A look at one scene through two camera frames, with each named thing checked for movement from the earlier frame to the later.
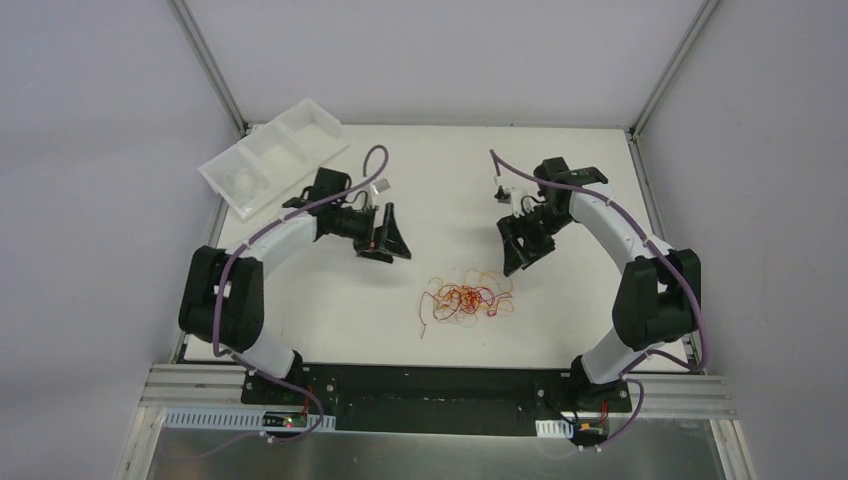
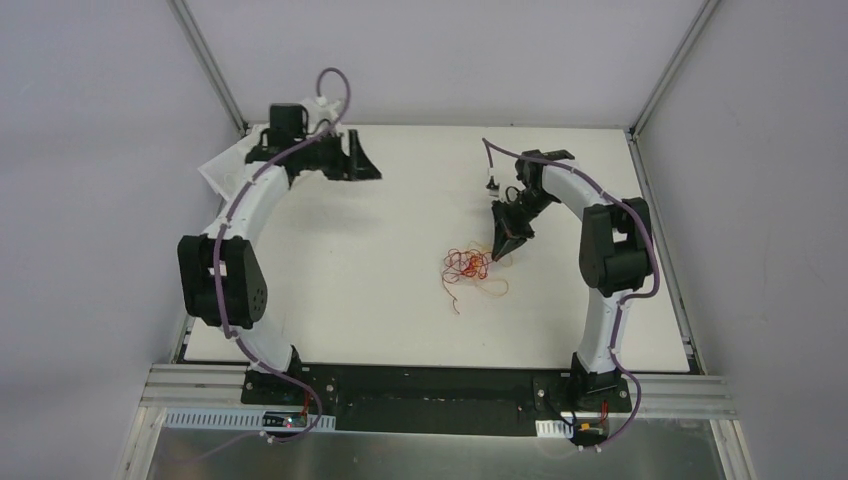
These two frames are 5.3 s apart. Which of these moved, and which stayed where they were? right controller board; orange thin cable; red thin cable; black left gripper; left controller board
Moved: black left gripper; red thin cable; orange thin cable
Stayed: right controller board; left controller board
